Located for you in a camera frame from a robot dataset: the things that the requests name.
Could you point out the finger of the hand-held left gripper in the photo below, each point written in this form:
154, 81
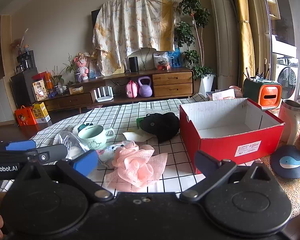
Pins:
20, 145
50, 153

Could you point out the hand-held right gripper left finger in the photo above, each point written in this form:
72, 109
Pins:
85, 163

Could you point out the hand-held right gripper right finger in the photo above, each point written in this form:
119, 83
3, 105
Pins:
206, 161

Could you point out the red cardboard box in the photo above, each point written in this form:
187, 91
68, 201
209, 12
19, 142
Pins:
215, 145

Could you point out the clear plastic bag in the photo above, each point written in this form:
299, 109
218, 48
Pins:
65, 140

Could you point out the pink mesh bath sponge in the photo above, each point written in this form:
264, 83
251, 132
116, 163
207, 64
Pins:
137, 165

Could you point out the black fabric pouch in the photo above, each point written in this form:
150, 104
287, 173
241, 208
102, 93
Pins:
162, 127

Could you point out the green plastic piece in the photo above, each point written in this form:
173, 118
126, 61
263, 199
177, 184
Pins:
140, 123

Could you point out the white round puff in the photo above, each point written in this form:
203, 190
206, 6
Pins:
73, 152

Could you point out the mint green mug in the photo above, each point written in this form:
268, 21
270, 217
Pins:
92, 137

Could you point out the white panda plush toy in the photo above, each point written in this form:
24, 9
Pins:
112, 150

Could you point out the yellow carton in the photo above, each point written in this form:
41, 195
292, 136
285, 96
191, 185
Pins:
40, 111

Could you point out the black low cabinet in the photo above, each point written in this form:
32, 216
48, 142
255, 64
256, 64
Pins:
21, 90

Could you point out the cream snack box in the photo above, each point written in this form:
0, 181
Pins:
39, 90

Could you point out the white paper sheet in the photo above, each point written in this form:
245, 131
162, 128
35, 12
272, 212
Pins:
137, 136

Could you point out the glass jar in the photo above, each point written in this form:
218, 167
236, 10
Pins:
60, 90

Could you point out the clear plastic container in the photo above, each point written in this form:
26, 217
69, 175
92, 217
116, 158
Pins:
210, 95

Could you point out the black white checkered tablecloth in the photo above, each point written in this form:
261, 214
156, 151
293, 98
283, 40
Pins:
130, 115

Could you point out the pink white snack pack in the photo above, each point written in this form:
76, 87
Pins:
222, 95

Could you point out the small cardboard box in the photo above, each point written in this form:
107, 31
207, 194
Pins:
76, 90

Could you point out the white router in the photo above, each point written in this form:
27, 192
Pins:
103, 97

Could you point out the red orange gift box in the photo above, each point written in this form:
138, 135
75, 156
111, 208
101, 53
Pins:
46, 77

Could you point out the small potted plant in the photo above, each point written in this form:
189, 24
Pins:
55, 78
78, 77

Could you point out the potted tree white planter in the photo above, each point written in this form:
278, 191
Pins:
207, 83

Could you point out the pink bowl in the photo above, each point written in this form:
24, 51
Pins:
233, 88

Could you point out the wooden television cabinet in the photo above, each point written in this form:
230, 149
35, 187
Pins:
172, 85

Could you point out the navy whale print pad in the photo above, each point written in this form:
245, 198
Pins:
290, 162

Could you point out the black coffee maker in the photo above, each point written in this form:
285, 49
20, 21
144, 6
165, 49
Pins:
26, 60

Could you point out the pink toy suitcase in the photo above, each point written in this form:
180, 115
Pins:
132, 90

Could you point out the steel tumbler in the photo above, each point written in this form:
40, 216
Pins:
290, 122

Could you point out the pink plush doll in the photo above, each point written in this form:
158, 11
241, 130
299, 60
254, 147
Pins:
82, 66

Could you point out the blue white gift bag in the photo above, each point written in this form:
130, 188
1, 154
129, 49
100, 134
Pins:
93, 70

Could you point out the purple kettlebell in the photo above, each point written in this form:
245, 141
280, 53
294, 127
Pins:
145, 90

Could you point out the beige lace table mat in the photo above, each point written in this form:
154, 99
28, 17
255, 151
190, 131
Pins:
297, 195

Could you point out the bundle of makeup brushes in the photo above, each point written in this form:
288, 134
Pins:
257, 77

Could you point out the dried flower bouquet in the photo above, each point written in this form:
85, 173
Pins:
17, 43

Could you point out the blue plastic bag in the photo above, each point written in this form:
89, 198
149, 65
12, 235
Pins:
176, 57

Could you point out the clear bag of fruit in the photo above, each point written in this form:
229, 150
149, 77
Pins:
162, 61

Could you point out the black cylinder speaker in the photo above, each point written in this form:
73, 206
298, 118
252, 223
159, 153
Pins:
133, 64

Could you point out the white washing machine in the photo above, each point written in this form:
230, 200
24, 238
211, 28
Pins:
287, 80

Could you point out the yellow curtain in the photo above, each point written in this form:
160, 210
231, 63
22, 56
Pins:
245, 42

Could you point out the white standing air conditioner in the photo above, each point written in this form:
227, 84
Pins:
225, 37

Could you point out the black television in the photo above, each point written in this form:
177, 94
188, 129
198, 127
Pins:
95, 17

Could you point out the floral bed sheet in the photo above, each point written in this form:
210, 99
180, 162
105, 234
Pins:
130, 25

